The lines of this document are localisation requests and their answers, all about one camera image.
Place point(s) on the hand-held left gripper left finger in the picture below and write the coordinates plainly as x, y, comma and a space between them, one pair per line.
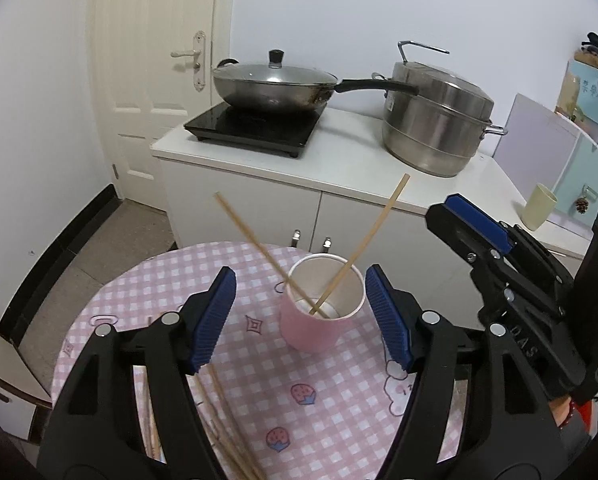
211, 320

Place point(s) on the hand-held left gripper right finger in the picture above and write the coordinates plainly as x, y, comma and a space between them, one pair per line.
386, 315

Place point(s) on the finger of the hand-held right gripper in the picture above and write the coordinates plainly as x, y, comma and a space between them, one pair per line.
539, 260
474, 222

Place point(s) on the pink paper cup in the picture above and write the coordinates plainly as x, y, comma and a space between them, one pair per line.
309, 332

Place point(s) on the person's right forearm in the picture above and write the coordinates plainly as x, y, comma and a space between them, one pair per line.
559, 415

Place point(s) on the cream plastic cup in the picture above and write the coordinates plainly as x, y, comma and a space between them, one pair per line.
539, 207

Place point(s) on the pine cone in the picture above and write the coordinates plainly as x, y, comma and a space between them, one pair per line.
582, 205

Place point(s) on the pale blue panel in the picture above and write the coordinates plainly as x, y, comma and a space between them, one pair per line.
579, 170

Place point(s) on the stainless steel steamer pot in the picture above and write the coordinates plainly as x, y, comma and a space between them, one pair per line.
434, 125

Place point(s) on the lavender board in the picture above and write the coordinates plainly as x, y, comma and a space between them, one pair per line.
539, 130

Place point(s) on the pink checked tablecloth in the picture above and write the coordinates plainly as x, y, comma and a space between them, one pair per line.
299, 410

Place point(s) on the white kitchen cabinet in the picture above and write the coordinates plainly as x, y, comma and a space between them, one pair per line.
354, 165

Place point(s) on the light blue printed box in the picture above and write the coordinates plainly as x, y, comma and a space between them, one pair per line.
579, 92

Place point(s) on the black induction cooktop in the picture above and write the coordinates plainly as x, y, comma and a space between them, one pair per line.
249, 127

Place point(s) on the white storage box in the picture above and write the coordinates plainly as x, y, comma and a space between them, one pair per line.
4, 390

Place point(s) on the cream panelled door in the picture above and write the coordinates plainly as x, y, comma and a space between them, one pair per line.
139, 85

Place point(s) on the glass wok lid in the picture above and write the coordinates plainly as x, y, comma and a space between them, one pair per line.
274, 71

